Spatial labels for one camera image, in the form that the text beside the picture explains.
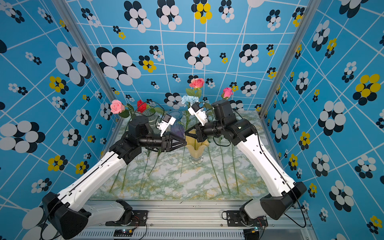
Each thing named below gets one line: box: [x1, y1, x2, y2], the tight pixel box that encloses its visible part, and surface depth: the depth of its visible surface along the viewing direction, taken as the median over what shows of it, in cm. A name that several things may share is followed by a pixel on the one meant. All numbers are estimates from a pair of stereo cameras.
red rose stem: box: [136, 99, 164, 114], surface depth 86 cm
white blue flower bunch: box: [220, 138, 230, 194], surface depth 90 cm
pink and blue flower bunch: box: [181, 78, 234, 106], surface depth 78 cm
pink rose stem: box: [110, 99, 134, 121], surface depth 69 cm
